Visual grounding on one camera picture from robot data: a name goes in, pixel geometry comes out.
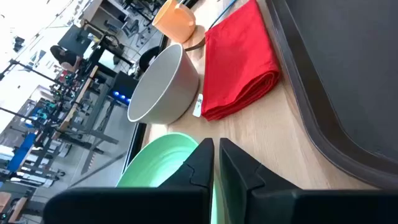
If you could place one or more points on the thin blue stick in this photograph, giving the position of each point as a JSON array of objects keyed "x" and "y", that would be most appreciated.
[{"x": 222, "y": 14}]

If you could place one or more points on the round wooden coaster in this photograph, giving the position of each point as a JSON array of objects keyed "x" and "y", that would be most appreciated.
[{"x": 197, "y": 39}]

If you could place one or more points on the red cloth napkin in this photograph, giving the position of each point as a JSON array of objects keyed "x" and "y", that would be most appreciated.
[{"x": 239, "y": 62}]

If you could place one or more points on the wooden top workbench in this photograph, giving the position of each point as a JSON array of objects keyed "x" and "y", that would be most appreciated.
[{"x": 77, "y": 96}]

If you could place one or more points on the dark brown serving tray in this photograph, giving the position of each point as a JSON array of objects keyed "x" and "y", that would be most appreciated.
[{"x": 348, "y": 77}]

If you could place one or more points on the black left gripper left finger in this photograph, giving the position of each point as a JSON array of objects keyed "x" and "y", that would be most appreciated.
[{"x": 186, "y": 202}]

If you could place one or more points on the black computer case blue lights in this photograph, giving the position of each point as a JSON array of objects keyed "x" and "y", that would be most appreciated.
[{"x": 124, "y": 85}]

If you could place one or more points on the white barcode label tag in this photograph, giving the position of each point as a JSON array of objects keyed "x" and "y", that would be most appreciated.
[{"x": 197, "y": 105}]

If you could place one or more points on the green plate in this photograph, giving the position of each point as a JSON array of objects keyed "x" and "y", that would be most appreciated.
[{"x": 155, "y": 165}]

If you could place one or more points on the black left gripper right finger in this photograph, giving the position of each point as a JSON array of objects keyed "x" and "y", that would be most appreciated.
[{"x": 280, "y": 205}]

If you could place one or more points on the grey bowl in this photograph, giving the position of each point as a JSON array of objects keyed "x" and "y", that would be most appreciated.
[{"x": 168, "y": 90}]

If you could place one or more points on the person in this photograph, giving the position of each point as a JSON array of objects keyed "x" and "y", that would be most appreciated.
[{"x": 66, "y": 57}]

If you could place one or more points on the orange cup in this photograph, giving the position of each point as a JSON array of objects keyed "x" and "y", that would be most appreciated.
[{"x": 174, "y": 21}]

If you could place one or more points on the black office chair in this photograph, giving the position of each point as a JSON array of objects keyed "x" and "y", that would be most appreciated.
[{"x": 147, "y": 59}]

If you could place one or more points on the black monitor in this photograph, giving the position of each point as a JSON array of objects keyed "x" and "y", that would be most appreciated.
[{"x": 74, "y": 40}]

